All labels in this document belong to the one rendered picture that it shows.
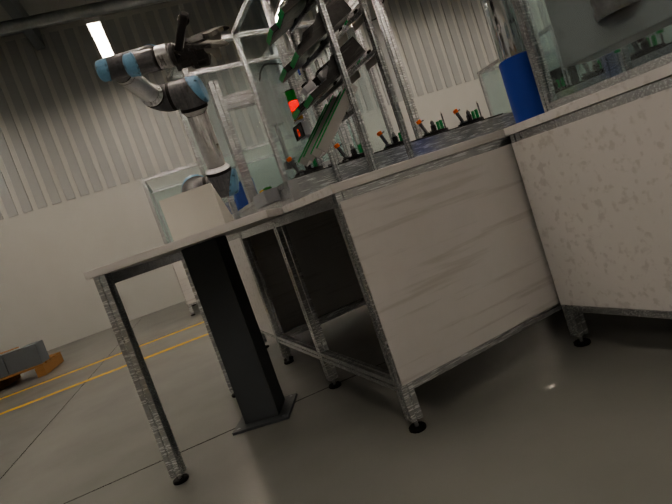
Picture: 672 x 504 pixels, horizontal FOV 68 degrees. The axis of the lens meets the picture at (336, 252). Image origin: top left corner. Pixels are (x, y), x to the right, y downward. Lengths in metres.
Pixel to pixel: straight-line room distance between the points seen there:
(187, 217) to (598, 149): 1.55
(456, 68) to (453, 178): 10.68
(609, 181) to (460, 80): 10.75
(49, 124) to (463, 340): 9.79
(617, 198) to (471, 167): 0.47
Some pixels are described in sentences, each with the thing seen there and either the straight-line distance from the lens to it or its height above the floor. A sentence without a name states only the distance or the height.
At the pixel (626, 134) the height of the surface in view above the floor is 0.72.
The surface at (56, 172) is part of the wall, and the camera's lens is 10.67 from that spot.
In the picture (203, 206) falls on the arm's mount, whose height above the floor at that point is 0.97.
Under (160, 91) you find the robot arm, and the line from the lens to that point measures 2.25.
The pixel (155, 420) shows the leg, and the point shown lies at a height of 0.26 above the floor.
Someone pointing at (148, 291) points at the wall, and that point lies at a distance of 10.35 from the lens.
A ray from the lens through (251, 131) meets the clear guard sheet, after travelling 3.76.
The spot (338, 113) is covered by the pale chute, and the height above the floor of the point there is 1.11.
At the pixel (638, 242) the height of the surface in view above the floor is 0.39.
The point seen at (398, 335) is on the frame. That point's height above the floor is 0.33.
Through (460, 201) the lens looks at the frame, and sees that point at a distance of 1.81.
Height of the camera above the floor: 0.79
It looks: 5 degrees down
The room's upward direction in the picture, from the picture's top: 19 degrees counter-clockwise
